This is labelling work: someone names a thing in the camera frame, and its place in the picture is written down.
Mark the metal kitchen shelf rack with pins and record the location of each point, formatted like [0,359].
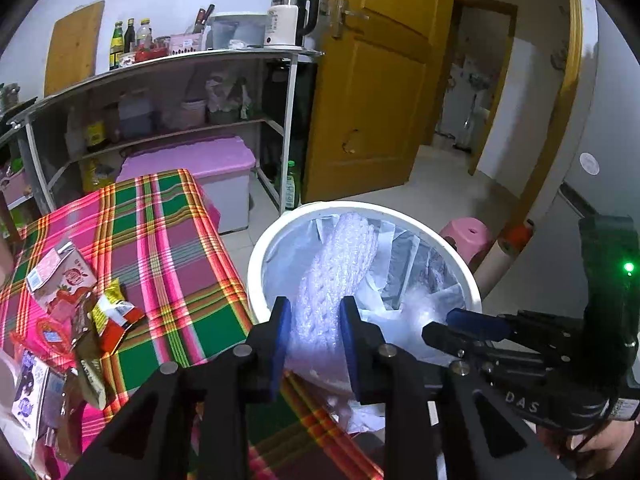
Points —
[169,79]

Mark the dark sauce bottle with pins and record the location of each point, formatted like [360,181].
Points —
[129,37]

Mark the wooden cutting board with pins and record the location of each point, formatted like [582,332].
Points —
[72,51]

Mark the plaid tablecloth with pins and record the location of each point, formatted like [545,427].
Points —
[157,237]

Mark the green bottle on floor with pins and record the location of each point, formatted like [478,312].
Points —
[291,192]

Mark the yellow wooden door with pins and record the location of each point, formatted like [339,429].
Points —
[375,94]

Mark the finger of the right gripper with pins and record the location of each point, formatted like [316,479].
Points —
[478,325]
[452,342]

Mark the white electric kettle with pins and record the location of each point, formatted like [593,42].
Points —
[289,22]

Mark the yellow red snack wrapper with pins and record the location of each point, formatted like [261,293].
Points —
[113,315]

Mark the white trash bin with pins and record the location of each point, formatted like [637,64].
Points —
[415,278]

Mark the grey plastic basin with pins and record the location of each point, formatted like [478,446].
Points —
[235,31]

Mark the pink lidded storage box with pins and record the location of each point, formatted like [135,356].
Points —
[221,166]

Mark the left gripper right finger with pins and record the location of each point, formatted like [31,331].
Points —
[369,358]

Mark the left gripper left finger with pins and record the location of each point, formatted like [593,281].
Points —
[269,343]

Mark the brown coffee sachet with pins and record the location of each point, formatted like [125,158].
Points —
[87,354]

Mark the red round jelly lid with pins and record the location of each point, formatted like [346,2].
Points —
[49,339]

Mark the green glass bottle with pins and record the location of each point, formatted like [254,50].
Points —
[116,46]

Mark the purple blueberry milk carton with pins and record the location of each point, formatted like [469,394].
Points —
[37,403]

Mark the clear plastic bottle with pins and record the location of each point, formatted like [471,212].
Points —
[144,35]

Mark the pink plastic stool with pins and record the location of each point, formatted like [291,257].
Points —
[469,237]

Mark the white foam net wrap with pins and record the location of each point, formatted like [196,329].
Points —
[336,272]

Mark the right hand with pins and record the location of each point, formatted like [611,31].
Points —
[592,455]

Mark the strawberry milk carton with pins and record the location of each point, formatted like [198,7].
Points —
[60,280]

